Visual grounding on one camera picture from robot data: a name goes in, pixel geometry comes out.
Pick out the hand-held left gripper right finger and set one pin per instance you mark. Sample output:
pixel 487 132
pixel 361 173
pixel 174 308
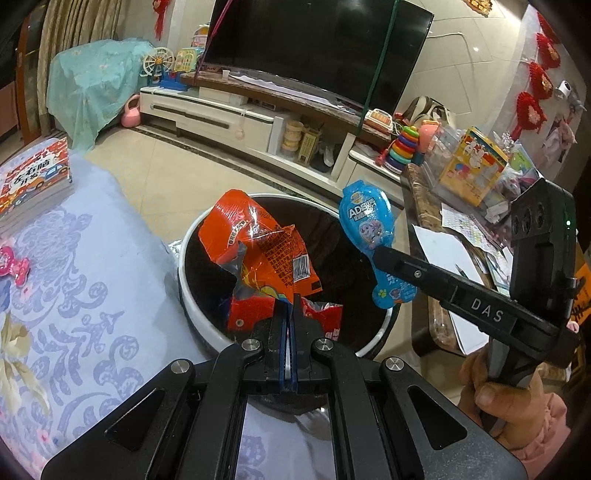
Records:
pixel 304 360

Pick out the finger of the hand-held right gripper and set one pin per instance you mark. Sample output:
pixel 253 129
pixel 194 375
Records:
pixel 452 290

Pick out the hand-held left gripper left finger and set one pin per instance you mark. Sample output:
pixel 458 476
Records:
pixel 272 360

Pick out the red snack packet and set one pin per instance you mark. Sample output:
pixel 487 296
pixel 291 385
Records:
pixel 325 318

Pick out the white bin with black bag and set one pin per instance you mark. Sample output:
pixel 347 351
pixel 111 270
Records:
pixel 203 323

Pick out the orange snack bag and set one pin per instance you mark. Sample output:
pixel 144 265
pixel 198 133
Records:
pixel 268 258

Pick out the blue candy packet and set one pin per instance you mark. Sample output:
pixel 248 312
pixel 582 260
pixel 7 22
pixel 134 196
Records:
pixel 364 217

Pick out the person's right forearm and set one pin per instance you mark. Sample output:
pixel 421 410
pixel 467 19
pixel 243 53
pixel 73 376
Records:
pixel 545 438

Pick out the person's right hand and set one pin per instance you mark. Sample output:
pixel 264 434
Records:
pixel 496 410

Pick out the white paper sheet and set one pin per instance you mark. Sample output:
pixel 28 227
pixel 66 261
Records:
pixel 443 251

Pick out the dotted sticker sheet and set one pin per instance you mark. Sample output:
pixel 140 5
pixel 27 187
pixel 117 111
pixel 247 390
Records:
pixel 468 221

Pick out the brown marble table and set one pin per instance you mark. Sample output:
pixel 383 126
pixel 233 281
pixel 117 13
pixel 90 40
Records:
pixel 418 203

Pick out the yellow cartoon box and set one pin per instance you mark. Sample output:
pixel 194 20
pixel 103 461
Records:
pixel 471 168

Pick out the pink clothing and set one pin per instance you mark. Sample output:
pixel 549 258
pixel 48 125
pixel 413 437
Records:
pixel 558 138

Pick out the clear plastic container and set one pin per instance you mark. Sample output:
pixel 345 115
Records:
pixel 443 152

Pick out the pink toy cup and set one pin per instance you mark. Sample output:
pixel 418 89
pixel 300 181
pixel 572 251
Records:
pixel 427 137

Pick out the striped handbag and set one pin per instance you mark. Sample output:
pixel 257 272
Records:
pixel 427 113

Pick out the toy telephone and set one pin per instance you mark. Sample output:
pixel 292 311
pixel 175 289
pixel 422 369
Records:
pixel 379 121

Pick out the yellow perforated basket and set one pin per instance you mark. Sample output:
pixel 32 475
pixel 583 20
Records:
pixel 308 148

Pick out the yellow stacked containers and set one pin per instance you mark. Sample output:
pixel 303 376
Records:
pixel 292 137

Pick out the white television stand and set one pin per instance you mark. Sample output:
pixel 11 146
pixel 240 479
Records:
pixel 207 115

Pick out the pink candy toy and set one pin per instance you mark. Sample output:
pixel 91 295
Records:
pixel 11 265

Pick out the black television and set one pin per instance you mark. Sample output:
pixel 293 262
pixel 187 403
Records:
pixel 314 46

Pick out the pink kettlebell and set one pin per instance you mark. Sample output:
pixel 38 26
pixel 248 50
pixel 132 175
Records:
pixel 130 116

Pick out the blue toy base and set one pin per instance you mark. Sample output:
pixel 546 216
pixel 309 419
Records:
pixel 171 84

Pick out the colourful children's book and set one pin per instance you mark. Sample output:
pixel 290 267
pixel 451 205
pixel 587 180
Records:
pixel 32 180

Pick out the colourful toy house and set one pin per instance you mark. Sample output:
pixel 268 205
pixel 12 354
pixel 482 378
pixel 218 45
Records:
pixel 188 61

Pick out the ferris wheel toy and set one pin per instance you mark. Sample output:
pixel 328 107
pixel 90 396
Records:
pixel 157 64

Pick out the teal cloth cover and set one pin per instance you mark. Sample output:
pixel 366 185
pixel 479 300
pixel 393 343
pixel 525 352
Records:
pixel 87 83

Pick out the red knot hanging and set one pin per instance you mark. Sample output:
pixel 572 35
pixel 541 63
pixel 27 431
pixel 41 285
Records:
pixel 160 18

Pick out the beige curtain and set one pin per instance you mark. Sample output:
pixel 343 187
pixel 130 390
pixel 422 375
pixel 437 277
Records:
pixel 69 37

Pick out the red wall decoration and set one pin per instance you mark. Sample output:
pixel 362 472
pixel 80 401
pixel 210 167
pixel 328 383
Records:
pixel 541 81
pixel 549 48
pixel 530 113

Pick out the white security camera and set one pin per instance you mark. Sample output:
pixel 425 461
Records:
pixel 564 89

